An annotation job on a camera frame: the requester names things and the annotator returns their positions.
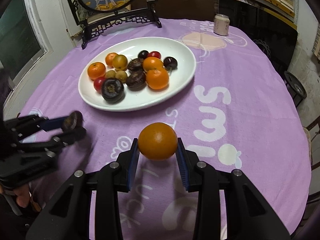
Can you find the yellowish orange fruit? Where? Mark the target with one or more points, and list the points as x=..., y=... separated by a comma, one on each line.
x=120, y=62

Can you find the black round stool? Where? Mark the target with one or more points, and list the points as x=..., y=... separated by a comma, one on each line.
x=295, y=87

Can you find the small smooth orange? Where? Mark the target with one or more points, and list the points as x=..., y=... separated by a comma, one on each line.
x=152, y=63

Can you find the round deer art screen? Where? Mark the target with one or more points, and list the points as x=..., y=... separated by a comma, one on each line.
x=96, y=16

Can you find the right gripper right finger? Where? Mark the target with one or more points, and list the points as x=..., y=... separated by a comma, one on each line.
x=249, y=215

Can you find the white oval plate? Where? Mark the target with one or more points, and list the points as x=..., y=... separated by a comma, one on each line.
x=145, y=96

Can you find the person left hand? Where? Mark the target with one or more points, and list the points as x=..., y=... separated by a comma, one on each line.
x=23, y=196

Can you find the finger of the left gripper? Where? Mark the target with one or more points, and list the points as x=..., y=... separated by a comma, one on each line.
x=58, y=142
x=52, y=124

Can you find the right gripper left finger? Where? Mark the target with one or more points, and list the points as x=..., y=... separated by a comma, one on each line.
x=67, y=214

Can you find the mandarin orange with stem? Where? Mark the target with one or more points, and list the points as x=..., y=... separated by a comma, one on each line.
x=157, y=79

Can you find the red cherry tomato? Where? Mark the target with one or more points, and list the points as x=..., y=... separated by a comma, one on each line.
x=98, y=83
x=154, y=54

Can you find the window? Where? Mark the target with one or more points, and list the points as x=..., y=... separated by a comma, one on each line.
x=20, y=48

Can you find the pale drink can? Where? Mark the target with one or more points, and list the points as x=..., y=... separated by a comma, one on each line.
x=221, y=24

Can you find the large mandarin orange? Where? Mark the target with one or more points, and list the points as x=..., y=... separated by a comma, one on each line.
x=96, y=70

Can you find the black cabinet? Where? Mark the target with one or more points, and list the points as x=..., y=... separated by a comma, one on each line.
x=275, y=38

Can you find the purple tablecloth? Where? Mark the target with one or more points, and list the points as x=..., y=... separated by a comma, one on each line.
x=237, y=113

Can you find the small yellow kumquat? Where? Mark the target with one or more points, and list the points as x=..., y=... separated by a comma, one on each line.
x=121, y=75
x=110, y=74

